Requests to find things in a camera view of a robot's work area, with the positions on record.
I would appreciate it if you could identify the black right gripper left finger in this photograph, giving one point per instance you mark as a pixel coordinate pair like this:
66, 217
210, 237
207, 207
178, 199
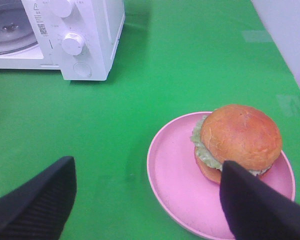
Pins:
40, 208

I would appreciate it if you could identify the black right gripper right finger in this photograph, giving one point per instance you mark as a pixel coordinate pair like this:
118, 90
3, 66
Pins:
255, 211

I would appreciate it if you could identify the pink round plate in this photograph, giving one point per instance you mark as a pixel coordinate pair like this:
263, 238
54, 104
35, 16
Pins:
185, 194

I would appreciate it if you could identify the burger with lettuce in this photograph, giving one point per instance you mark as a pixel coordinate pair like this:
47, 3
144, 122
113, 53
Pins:
238, 133

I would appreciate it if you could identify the round white door button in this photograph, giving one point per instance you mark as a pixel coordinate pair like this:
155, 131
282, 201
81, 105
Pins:
82, 69

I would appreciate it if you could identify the white microwave knob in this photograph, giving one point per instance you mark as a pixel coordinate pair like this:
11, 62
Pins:
73, 44
61, 8

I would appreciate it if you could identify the green table mat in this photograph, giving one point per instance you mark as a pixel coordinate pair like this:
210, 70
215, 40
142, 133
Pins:
174, 57

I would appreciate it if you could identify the white microwave oven body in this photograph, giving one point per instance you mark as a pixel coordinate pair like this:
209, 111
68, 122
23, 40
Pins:
99, 22

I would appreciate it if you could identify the glass microwave turntable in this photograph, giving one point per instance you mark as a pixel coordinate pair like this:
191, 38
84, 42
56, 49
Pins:
16, 32

